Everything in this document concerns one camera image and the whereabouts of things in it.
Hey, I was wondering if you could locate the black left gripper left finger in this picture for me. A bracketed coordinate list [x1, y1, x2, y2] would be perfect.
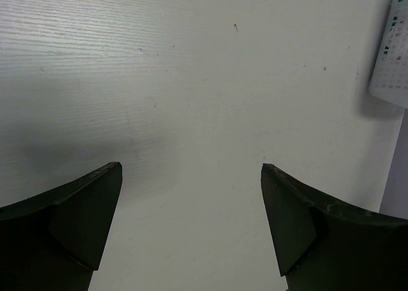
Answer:
[1, 162, 122, 290]

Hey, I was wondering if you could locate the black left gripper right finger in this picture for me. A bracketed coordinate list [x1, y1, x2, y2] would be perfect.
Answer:
[261, 164, 407, 290]

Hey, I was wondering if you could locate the white plastic basket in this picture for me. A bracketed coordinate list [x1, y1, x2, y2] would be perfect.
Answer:
[369, 0, 408, 108]

